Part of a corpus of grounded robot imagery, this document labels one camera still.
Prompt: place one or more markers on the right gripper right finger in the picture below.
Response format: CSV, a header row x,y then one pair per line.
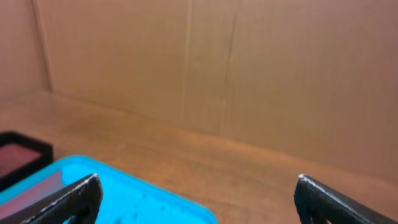
x,y
316,202

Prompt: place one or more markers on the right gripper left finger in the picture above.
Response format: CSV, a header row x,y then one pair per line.
x,y
78,203

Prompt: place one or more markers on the teal plastic serving tray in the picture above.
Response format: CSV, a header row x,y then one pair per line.
x,y
126,199

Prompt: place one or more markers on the black red small tray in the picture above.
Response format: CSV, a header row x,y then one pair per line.
x,y
22,156

